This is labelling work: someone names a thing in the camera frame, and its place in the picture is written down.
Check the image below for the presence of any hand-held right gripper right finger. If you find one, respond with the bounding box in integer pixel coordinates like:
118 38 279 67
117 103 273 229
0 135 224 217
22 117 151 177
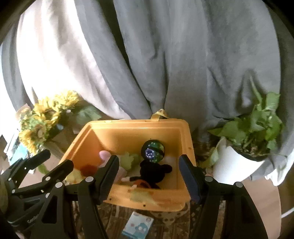
179 155 269 239

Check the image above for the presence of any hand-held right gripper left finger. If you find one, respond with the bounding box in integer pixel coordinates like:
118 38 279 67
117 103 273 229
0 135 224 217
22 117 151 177
30 155 120 239

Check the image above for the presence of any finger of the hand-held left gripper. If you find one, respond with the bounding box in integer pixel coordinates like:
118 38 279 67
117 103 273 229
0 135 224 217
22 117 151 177
1 150 51 184
14 159 74 196

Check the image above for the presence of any lavender knitted plush toy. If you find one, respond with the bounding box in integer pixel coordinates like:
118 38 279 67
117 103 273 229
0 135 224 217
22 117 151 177
99 150 128 182

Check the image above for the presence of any red and green plush toy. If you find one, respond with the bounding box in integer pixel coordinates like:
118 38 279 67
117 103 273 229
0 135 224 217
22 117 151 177
65 164 98 184

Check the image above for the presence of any light green plush toy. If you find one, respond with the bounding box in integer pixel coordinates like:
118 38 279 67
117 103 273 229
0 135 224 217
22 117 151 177
119 153 143 170

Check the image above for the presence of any black mouse plush toy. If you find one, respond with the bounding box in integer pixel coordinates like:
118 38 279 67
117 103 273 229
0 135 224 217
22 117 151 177
122 160 173 190

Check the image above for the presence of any orange plastic crate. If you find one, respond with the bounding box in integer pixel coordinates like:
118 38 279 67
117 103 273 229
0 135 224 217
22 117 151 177
58 109 197 213

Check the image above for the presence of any dark green plush ball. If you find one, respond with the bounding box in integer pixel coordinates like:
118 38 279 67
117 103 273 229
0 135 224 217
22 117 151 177
141 139 165 164

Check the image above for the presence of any blue cloth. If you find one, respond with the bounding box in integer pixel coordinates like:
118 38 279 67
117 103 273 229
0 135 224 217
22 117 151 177
10 141 29 160

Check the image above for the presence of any grey ribbed vase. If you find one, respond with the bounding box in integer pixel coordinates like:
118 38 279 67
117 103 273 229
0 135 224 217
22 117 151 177
42 138 69 163

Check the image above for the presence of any white plant pot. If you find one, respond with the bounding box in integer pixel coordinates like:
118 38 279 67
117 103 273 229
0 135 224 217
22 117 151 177
212 138 268 182

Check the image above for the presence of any sunflower bouquet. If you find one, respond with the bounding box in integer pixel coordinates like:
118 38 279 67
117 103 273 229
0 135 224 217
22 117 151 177
18 90 103 154

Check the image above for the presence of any patterned rug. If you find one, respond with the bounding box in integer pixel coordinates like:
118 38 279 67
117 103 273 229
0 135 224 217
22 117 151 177
69 140 224 239

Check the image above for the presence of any blue white tissue packet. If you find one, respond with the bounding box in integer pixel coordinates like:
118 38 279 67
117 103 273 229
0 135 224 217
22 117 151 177
121 211 154 238

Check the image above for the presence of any green leafy plant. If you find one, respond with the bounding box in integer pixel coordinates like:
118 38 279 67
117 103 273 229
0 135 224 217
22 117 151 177
207 78 284 157

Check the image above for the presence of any white sheer curtain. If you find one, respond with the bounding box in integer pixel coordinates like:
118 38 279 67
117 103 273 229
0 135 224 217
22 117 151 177
264 158 285 186

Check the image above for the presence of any narrow grey curtain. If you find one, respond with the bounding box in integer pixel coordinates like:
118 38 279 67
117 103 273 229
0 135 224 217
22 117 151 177
0 30 33 111

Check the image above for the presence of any beige curtain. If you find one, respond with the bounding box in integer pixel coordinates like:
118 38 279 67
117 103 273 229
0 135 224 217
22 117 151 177
16 0 131 120

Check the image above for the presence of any wide grey curtain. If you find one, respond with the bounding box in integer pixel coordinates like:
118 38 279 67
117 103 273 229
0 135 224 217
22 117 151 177
76 0 294 161

